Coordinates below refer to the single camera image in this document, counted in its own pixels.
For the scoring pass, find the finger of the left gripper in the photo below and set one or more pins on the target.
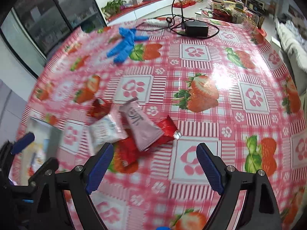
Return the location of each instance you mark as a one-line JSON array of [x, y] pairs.
[[50, 166], [22, 143]]

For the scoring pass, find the cluttered coffee table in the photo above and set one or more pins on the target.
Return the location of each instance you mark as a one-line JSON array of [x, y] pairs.
[[234, 11]]

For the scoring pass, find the glass door display cabinet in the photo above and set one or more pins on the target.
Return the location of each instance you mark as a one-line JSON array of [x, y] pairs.
[[34, 29]]

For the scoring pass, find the white power strip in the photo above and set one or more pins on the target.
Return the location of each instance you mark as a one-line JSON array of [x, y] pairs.
[[156, 22]]

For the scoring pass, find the green potted plant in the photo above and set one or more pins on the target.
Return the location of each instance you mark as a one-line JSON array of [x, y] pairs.
[[113, 7]]

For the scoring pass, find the long red snack packet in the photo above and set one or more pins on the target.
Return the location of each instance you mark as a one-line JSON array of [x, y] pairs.
[[170, 132]]

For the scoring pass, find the grey white storage box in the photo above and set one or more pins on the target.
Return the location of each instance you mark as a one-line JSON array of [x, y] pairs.
[[47, 136]]

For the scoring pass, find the pink triangular snack packet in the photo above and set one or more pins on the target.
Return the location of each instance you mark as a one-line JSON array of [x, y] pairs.
[[145, 132]]

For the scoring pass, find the black power adapter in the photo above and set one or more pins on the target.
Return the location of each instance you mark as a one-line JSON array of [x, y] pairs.
[[196, 29]]

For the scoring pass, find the blue rubber gloves pile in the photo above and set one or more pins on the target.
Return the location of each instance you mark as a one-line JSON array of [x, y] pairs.
[[124, 48]]

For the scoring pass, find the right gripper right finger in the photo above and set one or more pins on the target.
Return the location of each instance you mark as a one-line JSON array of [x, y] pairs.
[[260, 209]]

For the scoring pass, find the sofa with blankets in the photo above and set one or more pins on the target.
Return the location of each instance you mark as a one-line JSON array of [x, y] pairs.
[[292, 41]]

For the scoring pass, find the pink strawberry plaid tablecloth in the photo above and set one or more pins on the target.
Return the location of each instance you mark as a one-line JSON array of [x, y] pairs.
[[231, 92]]

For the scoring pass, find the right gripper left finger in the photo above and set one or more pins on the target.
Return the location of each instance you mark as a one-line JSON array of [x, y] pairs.
[[50, 210]]

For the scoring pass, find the white pink cranberry packet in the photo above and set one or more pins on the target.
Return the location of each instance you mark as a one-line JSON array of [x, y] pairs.
[[108, 129]]

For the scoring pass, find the dark red small snack packet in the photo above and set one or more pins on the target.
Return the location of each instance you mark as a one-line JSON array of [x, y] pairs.
[[99, 108]]

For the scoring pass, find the white red tv bench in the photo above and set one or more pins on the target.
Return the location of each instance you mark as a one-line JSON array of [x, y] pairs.
[[136, 12]]

